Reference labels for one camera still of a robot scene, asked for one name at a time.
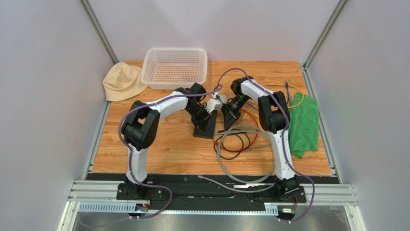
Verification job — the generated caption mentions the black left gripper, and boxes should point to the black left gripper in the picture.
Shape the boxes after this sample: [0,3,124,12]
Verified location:
[185,104,213,133]

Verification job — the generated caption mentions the black network switch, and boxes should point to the black network switch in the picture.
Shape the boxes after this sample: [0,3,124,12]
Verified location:
[193,110,218,140]

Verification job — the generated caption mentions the red ethernet cable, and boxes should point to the red ethernet cable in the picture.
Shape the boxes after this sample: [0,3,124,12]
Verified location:
[213,109,259,153]

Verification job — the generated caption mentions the black ethernet cable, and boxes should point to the black ethernet cable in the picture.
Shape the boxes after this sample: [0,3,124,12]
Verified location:
[214,130,252,160]

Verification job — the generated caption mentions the grey ethernet cable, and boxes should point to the grey ethernet cable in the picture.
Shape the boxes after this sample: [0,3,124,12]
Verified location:
[246,143,272,152]

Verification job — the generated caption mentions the yellow looped ethernet cable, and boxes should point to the yellow looped ethernet cable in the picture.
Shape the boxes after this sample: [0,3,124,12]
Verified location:
[268,82,304,109]

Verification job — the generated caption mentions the blue ethernet cable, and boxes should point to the blue ethernet cable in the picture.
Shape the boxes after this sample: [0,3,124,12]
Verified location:
[246,81,292,113]

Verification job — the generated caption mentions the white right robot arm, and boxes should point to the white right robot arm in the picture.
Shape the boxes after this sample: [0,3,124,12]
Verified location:
[221,77,300,202]

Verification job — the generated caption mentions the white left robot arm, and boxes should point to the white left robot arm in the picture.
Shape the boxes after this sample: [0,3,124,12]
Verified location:
[117,83,223,200]

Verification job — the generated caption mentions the white perforated plastic basket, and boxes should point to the white perforated plastic basket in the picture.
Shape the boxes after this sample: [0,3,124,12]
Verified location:
[141,48,208,90]

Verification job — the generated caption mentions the green cloth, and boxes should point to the green cloth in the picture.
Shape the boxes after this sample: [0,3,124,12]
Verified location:
[289,92,319,158]

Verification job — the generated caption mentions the cream bucket hat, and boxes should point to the cream bucket hat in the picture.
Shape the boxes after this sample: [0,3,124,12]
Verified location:
[102,62,148,102]

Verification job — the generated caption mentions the long grey coiled cable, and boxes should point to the long grey coiled cable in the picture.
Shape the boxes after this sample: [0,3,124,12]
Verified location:
[197,124,277,193]

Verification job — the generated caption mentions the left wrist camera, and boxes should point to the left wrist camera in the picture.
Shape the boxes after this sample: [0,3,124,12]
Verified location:
[206,92,228,113]

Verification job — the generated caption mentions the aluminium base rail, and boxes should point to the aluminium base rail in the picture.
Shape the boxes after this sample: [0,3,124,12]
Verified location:
[68,180,358,216]

